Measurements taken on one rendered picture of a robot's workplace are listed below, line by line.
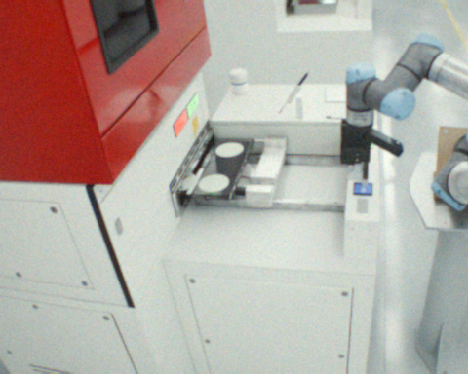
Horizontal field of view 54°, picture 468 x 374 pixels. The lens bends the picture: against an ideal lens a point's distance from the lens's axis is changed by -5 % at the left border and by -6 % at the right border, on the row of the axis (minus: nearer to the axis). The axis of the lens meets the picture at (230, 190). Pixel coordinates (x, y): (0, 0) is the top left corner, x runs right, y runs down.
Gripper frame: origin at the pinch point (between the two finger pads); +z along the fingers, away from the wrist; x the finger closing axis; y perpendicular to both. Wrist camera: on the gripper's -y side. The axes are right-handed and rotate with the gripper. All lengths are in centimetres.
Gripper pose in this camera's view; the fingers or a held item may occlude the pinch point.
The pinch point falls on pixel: (366, 183)
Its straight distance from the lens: 140.6
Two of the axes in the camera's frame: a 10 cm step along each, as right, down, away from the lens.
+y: -9.6, -0.4, 2.6
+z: 1.2, 8.2, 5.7
